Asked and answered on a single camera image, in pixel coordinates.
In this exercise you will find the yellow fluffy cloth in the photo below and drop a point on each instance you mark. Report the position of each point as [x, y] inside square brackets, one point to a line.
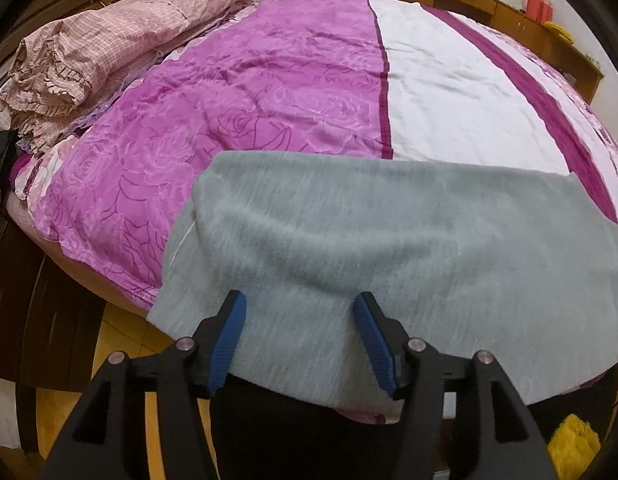
[574, 450]

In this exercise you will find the yellow object on cabinet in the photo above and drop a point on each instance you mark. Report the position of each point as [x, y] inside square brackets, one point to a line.
[559, 31]

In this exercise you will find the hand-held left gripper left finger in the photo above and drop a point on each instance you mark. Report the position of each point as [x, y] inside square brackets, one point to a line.
[229, 340]

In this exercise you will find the purple floral bedspread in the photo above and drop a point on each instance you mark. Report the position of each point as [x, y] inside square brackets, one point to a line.
[269, 100]

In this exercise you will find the pink checked pillow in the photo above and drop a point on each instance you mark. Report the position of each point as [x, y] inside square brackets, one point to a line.
[114, 45]

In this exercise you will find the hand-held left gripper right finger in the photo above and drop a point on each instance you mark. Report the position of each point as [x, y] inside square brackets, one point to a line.
[374, 340]

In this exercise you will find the grey towel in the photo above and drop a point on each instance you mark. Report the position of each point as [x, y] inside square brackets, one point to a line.
[339, 240]

